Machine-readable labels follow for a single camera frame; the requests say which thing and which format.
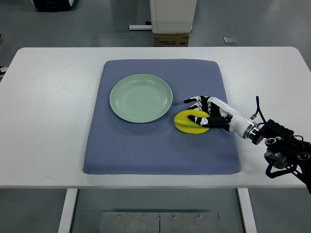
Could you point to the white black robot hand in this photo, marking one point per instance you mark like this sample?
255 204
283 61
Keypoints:
221 115

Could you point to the yellow starfruit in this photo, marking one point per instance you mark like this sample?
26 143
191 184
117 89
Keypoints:
185 125

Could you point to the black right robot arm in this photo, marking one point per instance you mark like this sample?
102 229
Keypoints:
286 152

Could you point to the black white wheeled robot base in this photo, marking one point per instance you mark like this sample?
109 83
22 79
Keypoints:
53 5

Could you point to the grey floor tile plate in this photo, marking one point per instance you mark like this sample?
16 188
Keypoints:
230 40

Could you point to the light green plate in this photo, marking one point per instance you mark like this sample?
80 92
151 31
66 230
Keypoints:
141 98

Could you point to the cardboard box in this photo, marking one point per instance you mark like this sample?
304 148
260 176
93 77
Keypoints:
171 39

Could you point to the right white table leg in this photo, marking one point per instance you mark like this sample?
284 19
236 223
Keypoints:
246 211

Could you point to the white table leg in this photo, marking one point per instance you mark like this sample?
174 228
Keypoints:
246 211
68 211

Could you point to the blue quilted mat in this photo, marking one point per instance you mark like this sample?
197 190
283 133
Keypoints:
115 146

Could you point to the white cabinet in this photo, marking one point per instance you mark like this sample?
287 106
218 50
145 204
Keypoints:
172 16

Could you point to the white metal bar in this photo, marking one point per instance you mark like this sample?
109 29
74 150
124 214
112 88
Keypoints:
140 27

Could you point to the left white table leg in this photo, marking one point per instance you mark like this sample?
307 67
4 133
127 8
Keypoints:
68 211

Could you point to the metal base plate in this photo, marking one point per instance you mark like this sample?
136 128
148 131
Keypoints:
165 222

